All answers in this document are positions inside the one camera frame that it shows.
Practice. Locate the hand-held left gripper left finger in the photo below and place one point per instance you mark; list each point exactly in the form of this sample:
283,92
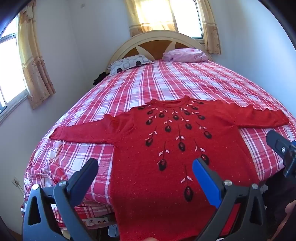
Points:
87,171

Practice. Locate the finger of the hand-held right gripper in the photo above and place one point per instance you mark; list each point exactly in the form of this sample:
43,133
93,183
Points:
277,143

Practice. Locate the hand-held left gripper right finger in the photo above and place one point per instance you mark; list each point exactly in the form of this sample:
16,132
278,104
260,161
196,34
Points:
205,180

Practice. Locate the red knit sweater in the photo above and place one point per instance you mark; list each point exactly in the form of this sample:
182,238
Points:
148,185

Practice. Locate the cartoon printed bed sheet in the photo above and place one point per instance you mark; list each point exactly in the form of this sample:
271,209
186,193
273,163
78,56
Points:
99,222

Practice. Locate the dark cloth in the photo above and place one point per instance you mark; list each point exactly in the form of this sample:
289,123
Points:
100,78

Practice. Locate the red plaid blanket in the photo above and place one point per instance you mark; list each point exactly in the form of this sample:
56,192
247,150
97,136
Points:
161,78

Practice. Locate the grey patterned pillow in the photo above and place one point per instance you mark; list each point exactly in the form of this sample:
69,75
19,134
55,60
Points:
129,63

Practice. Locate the pink pillow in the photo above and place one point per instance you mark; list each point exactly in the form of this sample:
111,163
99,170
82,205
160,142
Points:
185,55

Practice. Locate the window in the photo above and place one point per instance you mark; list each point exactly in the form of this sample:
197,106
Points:
187,16
9,69

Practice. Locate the cream wooden headboard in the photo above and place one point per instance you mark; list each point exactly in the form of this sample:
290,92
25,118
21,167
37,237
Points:
152,48

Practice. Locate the white wall outlet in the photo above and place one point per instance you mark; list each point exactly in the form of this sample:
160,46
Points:
15,181

